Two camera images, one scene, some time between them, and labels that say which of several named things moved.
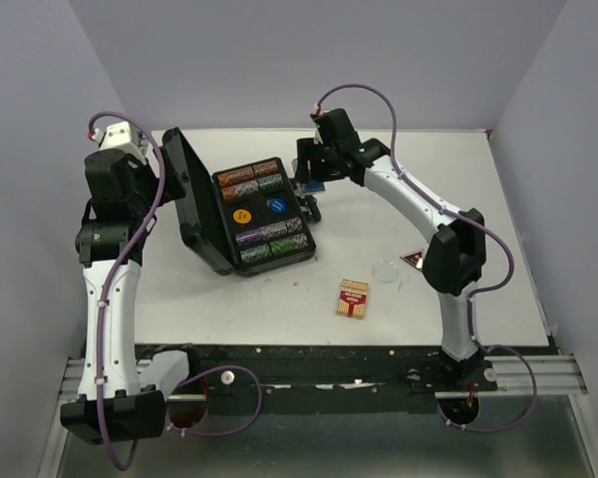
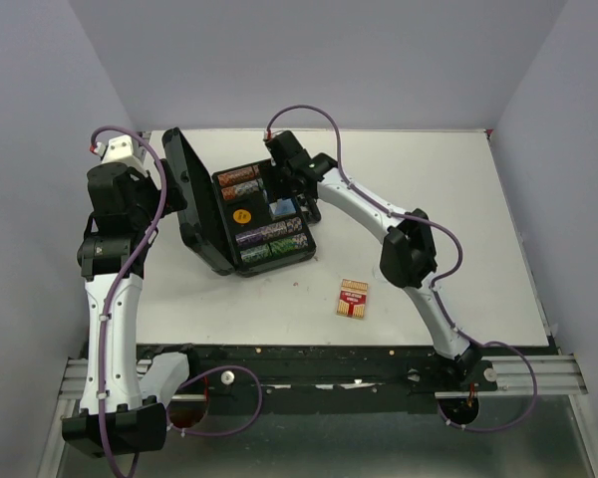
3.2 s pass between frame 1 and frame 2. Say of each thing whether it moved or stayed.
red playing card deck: stayed
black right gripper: moved
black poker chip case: stayed
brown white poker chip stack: stayed
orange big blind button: stayed
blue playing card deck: moved
